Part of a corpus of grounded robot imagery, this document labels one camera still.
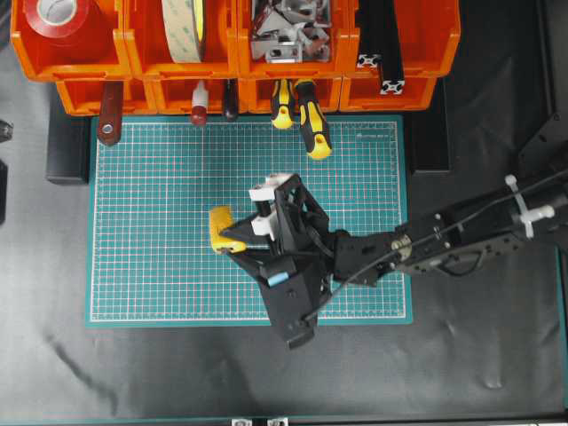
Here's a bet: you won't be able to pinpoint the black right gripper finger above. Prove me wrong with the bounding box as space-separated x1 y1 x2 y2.
226 248 278 282
220 217 270 242

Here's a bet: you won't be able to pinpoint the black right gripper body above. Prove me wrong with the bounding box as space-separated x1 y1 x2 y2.
248 173 334 282

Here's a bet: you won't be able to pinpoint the yellow utility cutter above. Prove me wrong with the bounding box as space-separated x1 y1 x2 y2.
209 206 247 255

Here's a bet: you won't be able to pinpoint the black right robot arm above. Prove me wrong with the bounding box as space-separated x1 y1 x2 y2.
220 170 567 287

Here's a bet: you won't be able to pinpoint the orange container rack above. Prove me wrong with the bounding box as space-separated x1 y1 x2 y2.
11 1 461 116

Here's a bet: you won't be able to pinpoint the green cutting mat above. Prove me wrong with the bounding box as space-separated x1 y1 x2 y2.
86 114 408 327

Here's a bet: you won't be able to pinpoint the silver metal corner brackets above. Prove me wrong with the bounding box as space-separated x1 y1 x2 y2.
249 0 332 64

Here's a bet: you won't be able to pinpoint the black rectangular tray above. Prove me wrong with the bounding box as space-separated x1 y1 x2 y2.
45 99 91 185

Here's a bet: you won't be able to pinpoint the beige double-sided tape roll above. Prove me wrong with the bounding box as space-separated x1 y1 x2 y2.
162 0 206 63

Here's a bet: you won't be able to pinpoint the black aluminium extrusion profile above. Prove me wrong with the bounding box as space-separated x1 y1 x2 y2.
355 0 383 68

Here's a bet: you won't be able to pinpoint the black table cover sheet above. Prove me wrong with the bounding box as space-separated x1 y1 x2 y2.
1 4 566 423

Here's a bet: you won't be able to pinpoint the red tape roll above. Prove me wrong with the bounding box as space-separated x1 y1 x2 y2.
23 0 112 46

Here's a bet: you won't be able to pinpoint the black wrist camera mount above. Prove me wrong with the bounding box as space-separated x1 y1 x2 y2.
259 256 331 350

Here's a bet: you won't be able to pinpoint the dark brown tool handle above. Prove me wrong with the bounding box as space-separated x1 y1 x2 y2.
222 79 239 122

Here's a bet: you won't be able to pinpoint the yellow black screwdriver handle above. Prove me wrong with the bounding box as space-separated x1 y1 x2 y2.
271 79 295 130

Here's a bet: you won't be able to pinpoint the brown wooden handle tool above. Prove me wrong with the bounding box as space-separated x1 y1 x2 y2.
97 81 123 146

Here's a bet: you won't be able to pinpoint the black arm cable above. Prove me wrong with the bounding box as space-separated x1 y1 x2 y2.
301 170 568 325

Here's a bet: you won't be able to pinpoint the white cable tie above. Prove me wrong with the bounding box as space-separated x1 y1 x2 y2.
505 175 556 240

